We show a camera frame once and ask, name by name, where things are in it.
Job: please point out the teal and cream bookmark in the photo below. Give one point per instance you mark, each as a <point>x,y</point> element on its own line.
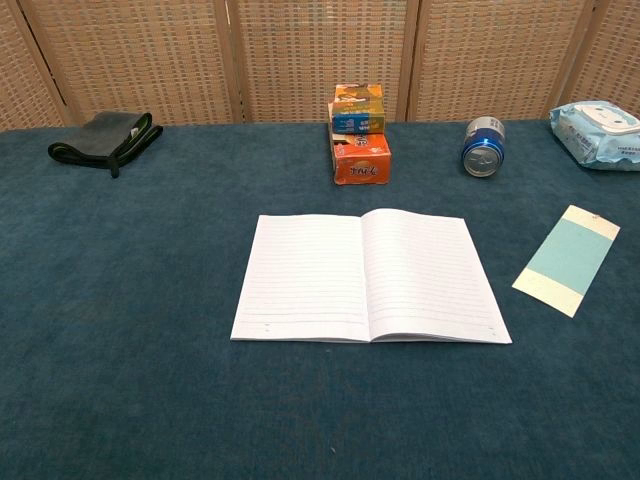
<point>567,257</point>

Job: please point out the open white lined notebook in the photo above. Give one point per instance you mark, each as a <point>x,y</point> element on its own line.
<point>320,280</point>

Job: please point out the orange cardboard box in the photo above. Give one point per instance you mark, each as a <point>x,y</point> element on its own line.
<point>361,160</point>

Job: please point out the blue and yellow small box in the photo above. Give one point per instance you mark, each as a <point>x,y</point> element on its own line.
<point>357,116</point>

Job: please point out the woven wooden folding screen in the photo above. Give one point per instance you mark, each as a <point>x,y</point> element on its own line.
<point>300,55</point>

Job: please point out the blue aluminium can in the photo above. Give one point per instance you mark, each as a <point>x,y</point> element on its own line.
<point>483,147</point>

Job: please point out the dark teal table cloth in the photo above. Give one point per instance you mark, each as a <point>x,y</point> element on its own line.
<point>150,325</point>

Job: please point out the black folded pouch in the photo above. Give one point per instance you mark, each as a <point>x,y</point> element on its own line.
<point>105,141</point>

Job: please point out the light blue wet wipes pack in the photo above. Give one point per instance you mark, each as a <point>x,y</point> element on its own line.
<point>595,137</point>

